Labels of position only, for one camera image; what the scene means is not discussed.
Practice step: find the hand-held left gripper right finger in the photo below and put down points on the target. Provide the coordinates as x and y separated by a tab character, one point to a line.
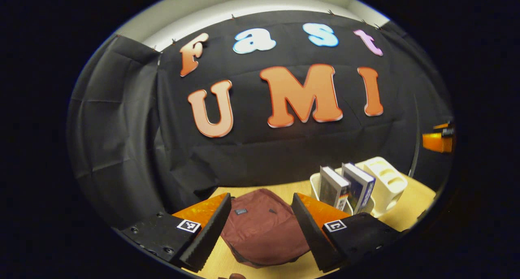
310	234

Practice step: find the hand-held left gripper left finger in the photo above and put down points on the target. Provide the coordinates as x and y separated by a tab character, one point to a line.
211	234

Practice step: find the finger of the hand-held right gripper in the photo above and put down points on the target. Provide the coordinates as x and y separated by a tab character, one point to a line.
436	141

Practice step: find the maroon schoolbag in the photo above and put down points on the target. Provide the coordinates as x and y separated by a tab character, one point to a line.
264	230

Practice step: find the portrait cover book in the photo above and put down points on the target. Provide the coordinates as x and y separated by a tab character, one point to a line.
331	187

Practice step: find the white plastic bookshelf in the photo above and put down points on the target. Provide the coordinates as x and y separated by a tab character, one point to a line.
388	183

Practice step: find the blue cover book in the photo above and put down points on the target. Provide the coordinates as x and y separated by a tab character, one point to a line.
359	187

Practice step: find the thin grey pole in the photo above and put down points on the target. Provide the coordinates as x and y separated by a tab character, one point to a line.
415	149

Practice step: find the black backdrop cloth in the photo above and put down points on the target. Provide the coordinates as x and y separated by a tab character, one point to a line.
260	153

